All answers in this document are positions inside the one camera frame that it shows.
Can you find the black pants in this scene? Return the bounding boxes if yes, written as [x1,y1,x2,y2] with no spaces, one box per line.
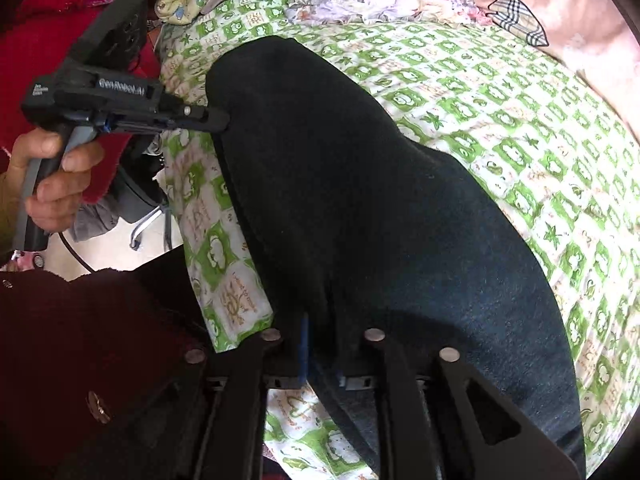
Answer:
[205,36,586,471]

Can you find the person's left hand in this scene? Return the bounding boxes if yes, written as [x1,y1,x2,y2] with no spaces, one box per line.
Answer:
[1,128,104,243]

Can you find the red pillow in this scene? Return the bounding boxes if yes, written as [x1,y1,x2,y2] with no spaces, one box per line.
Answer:
[1,0,113,170]

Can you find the green white patterned bedsheet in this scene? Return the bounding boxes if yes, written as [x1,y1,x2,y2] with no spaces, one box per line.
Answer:
[158,0,639,479]

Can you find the pink quilt with plaid hearts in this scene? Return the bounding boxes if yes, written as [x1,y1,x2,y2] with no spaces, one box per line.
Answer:
[475,0,639,122]

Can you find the black cable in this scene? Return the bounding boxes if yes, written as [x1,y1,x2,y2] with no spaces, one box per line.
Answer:
[58,231,97,273]

